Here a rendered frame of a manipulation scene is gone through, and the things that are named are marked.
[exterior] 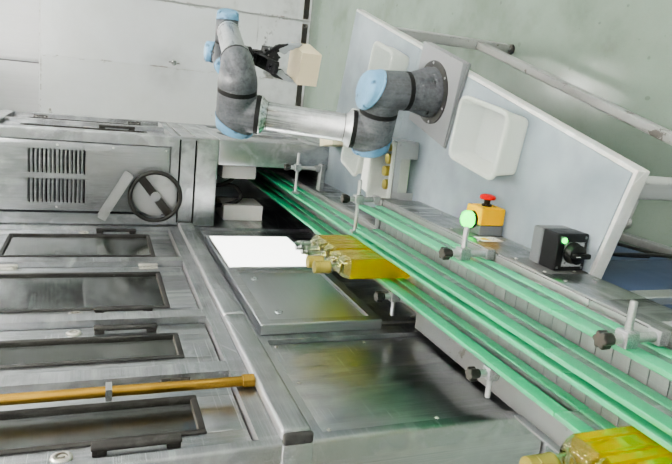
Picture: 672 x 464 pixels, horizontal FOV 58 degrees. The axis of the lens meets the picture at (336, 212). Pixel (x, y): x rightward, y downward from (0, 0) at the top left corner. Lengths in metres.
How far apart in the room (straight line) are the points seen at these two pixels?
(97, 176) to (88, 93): 2.74
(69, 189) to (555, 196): 1.85
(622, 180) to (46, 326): 1.35
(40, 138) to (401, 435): 1.82
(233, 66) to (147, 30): 3.54
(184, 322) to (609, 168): 1.09
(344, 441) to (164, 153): 1.68
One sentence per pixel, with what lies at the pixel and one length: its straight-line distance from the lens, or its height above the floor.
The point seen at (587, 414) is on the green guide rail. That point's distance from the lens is 1.20.
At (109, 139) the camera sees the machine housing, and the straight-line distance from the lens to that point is 2.56.
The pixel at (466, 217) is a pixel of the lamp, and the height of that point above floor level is 0.85.
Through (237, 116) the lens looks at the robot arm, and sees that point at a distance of 1.82.
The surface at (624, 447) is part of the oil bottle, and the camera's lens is 1.00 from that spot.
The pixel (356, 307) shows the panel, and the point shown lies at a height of 1.01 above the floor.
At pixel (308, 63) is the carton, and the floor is 1.00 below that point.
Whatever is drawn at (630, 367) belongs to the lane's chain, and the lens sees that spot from 1.15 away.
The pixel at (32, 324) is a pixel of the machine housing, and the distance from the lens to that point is 1.67.
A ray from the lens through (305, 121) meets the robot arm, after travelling 1.83.
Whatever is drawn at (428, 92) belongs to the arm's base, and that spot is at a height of 0.82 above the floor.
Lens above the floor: 1.71
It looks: 21 degrees down
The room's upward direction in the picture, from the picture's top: 89 degrees counter-clockwise
